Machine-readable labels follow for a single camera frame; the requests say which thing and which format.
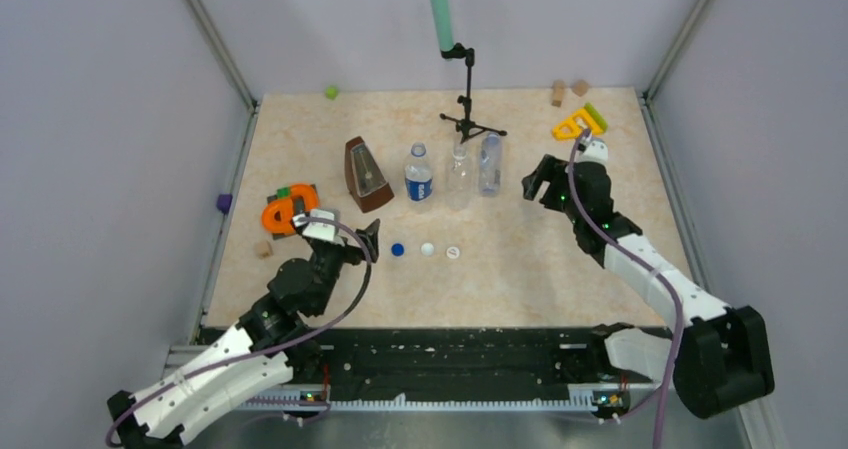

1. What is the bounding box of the blue bottle cap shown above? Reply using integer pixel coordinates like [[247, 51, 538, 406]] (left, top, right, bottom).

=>
[[391, 243, 405, 257]]

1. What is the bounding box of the clear bottle red label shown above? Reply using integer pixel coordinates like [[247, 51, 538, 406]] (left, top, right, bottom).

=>
[[478, 133, 503, 197]]

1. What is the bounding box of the white Pocari Sweat cap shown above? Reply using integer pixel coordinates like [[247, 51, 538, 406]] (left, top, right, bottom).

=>
[[420, 242, 435, 256]]

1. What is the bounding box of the clear bottle white cap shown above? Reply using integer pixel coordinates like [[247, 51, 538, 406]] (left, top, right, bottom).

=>
[[446, 142, 474, 211]]

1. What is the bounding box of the clear Pepsi plastic bottle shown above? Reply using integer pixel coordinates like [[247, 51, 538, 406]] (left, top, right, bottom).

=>
[[404, 142, 433, 202]]

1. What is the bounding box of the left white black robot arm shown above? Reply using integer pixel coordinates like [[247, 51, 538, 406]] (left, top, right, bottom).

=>
[[105, 209, 381, 448]]

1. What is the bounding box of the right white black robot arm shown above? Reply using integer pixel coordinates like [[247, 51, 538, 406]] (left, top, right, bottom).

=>
[[521, 155, 775, 419]]

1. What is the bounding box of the brown wooden metronome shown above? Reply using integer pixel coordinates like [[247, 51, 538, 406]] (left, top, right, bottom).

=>
[[344, 136, 394, 213]]

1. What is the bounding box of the yellow plastic toy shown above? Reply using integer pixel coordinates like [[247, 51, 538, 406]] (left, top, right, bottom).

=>
[[551, 107, 596, 141]]

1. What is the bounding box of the green cylinder stick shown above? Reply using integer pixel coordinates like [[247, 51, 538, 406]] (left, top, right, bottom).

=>
[[583, 103, 608, 135]]

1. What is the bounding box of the small wooden cube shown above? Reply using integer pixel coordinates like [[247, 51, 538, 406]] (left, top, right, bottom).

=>
[[253, 240, 273, 259]]

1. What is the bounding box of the black tripod stand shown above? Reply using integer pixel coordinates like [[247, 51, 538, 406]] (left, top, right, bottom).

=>
[[439, 43, 508, 144]]

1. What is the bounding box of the tall wooden block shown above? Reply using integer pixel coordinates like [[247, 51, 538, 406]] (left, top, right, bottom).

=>
[[550, 79, 567, 107]]

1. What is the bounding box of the purple block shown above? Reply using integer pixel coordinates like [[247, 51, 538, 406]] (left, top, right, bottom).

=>
[[215, 193, 233, 215]]

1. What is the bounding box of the mint green microphone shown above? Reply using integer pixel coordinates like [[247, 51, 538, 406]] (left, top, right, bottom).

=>
[[429, 0, 455, 54]]

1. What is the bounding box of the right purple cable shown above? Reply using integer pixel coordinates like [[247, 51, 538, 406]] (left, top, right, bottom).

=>
[[566, 127, 685, 449]]

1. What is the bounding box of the purple cable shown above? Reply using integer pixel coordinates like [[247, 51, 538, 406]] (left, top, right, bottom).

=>
[[105, 215, 374, 449], [566, 127, 685, 449]]

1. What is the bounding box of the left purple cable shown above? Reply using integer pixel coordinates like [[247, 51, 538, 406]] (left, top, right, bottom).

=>
[[105, 215, 374, 449]]

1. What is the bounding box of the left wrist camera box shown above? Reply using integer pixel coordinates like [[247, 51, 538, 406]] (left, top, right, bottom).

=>
[[291, 208, 344, 245]]

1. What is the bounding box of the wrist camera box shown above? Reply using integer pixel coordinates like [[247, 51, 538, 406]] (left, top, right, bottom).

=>
[[574, 138, 609, 166], [291, 208, 344, 245]]

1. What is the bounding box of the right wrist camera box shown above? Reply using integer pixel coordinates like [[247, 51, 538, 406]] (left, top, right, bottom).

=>
[[574, 138, 609, 166]]

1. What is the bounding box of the orange plastic ring toy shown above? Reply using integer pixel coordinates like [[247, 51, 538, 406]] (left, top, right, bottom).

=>
[[260, 182, 321, 237]]

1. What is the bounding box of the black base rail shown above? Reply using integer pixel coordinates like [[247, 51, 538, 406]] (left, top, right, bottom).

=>
[[291, 327, 647, 403]]

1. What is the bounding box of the white slotted cable duct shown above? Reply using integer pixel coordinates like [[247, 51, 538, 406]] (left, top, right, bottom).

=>
[[237, 390, 597, 412]]

